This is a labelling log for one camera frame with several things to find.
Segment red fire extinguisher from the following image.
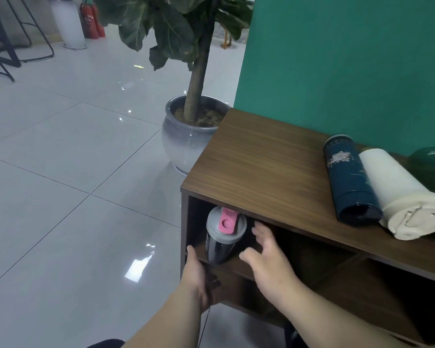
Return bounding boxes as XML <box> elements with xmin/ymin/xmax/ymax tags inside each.
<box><xmin>80</xmin><ymin>1</ymin><xmax>99</xmax><ymax>40</ymax></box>
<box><xmin>91</xmin><ymin>3</ymin><xmax>106</xmax><ymax>38</ymax></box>

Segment person's right hand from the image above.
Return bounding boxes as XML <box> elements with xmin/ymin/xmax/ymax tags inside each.
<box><xmin>238</xmin><ymin>220</ymin><xmax>305</xmax><ymax>313</ymax></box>

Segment grey ceramic plant pot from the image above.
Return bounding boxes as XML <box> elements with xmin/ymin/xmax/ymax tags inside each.
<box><xmin>161</xmin><ymin>94</ymin><xmax>232</xmax><ymax>176</ymax></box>

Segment person's left forearm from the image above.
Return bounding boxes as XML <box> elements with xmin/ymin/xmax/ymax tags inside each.
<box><xmin>121</xmin><ymin>286</ymin><xmax>207</xmax><ymax>348</ymax></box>

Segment person's right forearm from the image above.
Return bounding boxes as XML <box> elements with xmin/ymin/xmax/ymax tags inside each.
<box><xmin>275</xmin><ymin>282</ymin><xmax>421</xmax><ymax>348</ymax></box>

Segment person's left hand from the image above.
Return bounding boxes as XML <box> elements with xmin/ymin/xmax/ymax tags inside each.
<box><xmin>181</xmin><ymin>245</ymin><xmax>222</xmax><ymax>312</ymax></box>

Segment person's black trousers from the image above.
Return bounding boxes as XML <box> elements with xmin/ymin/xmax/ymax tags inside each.
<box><xmin>87</xmin><ymin>338</ymin><xmax>126</xmax><ymax>348</ymax></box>

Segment dark blue thermos bottle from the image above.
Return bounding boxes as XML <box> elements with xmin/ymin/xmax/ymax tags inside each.
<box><xmin>323</xmin><ymin>133</ymin><xmax>384</xmax><ymax>227</ymax></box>

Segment black metal stool frame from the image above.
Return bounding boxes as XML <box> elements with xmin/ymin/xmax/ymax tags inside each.
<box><xmin>0</xmin><ymin>0</ymin><xmax>22</xmax><ymax>83</ymax></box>
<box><xmin>3</xmin><ymin>0</ymin><xmax>55</xmax><ymax>63</ymax></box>

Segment cream white tumbler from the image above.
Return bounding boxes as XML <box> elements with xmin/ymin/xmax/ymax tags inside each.
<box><xmin>359</xmin><ymin>148</ymin><xmax>435</xmax><ymax>241</ymax></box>

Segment white cylindrical stand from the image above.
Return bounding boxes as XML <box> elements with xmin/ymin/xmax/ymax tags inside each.
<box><xmin>50</xmin><ymin>0</ymin><xmax>87</xmax><ymax>50</ymax></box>

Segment brown wooden cabinet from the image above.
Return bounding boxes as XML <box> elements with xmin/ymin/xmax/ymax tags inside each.
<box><xmin>180</xmin><ymin>107</ymin><xmax>435</xmax><ymax>348</ymax></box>

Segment dark green bottle grey cap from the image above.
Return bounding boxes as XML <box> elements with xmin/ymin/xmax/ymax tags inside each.
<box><xmin>407</xmin><ymin>147</ymin><xmax>435</xmax><ymax>205</ymax></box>

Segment large-leaf potted tree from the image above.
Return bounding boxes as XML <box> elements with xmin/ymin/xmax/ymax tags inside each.
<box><xmin>91</xmin><ymin>0</ymin><xmax>254</xmax><ymax>124</ymax></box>

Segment black bottle pink grey lid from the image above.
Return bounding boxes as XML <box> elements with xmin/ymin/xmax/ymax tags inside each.
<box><xmin>205</xmin><ymin>205</ymin><xmax>248</xmax><ymax>265</ymax></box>

